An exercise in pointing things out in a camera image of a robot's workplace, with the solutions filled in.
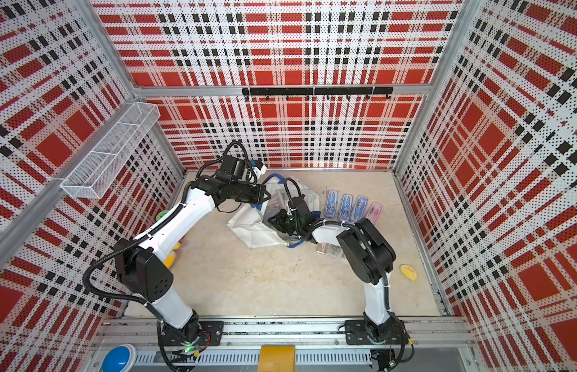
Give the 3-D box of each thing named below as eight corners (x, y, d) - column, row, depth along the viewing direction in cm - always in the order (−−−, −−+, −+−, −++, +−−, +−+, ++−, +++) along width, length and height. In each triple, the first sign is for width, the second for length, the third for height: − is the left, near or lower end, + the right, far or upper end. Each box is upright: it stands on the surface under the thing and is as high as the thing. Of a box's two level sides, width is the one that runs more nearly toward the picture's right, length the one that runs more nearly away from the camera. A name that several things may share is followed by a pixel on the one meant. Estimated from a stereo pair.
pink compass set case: (364, 218, 105) (365, 216, 103) (371, 203, 110) (372, 200, 109) (376, 224, 103) (378, 221, 101) (383, 207, 109) (384, 205, 107)
